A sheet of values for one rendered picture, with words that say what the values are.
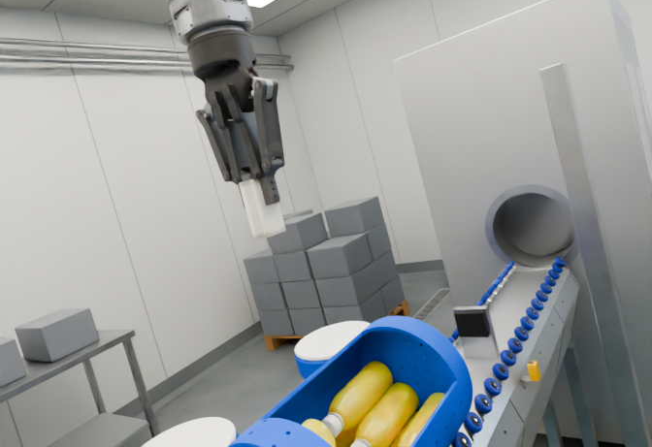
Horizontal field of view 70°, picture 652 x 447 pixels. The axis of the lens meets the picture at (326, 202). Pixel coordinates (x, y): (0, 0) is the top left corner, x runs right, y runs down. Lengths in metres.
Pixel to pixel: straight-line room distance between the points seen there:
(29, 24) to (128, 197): 1.55
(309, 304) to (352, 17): 3.43
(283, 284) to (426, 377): 3.34
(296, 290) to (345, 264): 0.64
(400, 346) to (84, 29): 4.18
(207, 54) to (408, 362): 0.82
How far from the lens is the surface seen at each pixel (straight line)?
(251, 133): 0.55
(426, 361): 1.11
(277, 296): 4.48
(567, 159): 1.43
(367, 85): 5.85
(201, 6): 0.56
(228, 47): 0.55
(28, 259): 4.07
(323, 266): 4.03
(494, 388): 1.31
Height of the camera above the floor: 1.60
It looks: 5 degrees down
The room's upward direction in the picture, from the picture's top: 15 degrees counter-clockwise
